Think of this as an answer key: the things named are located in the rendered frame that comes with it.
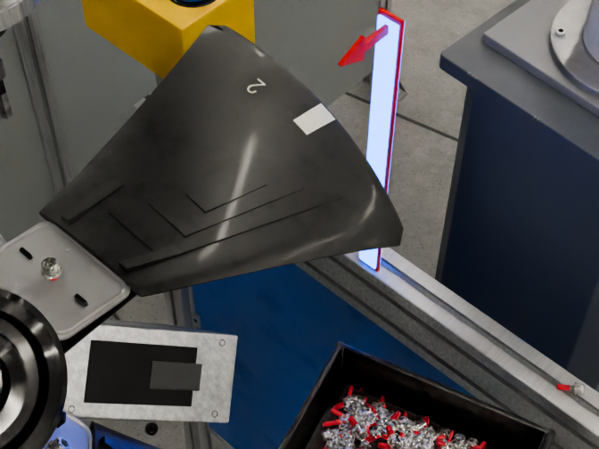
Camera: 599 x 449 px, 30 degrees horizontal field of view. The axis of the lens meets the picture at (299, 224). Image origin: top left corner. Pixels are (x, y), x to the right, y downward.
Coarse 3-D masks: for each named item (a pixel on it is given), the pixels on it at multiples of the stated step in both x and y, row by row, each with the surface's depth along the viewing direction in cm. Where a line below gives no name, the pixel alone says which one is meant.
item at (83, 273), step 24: (24, 240) 75; (48, 240) 75; (72, 240) 75; (0, 264) 74; (24, 264) 74; (72, 264) 74; (96, 264) 74; (24, 288) 72; (48, 288) 73; (72, 288) 73; (96, 288) 73; (120, 288) 73; (48, 312) 71; (72, 312) 71; (96, 312) 71
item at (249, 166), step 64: (192, 64) 86; (256, 64) 87; (128, 128) 82; (192, 128) 82; (256, 128) 84; (320, 128) 85; (64, 192) 78; (128, 192) 78; (192, 192) 78; (256, 192) 80; (320, 192) 82; (384, 192) 85; (128, 256) 74; (192, 256) 75; (256, 256) 77; (320, 256) 80
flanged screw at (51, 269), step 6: (48, 258) 72; (54, 258) 72; (42, 264) 72; (48, 264) 73; (54, 264) 72; (42, 270) 72; (48, 270) 72; (54, 270) 72; (60, 270) 73; (48, 276) 72; (54, 276) 72
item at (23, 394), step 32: (0, 288) 65; (0, 320) 66; (32, 320) 66; (0, 352) 65; (32, 352) 67; (0, 384) 66; (32, 384) 67; (64, 384) 67; (0, 416) 65; (32, 416) 66; (0, 448) 66; (32, 448) 66
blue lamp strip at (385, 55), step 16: (384, 48) 91; (384, 64) 93; (384, 80) 94; (384, 96) 95; (384, 112) 97; (384, 128) 98; (368, 144) 101; (384, 144) 100; (368, 160) 103; (384, 160) 101; (384, 176) 103; (368, 256) 113
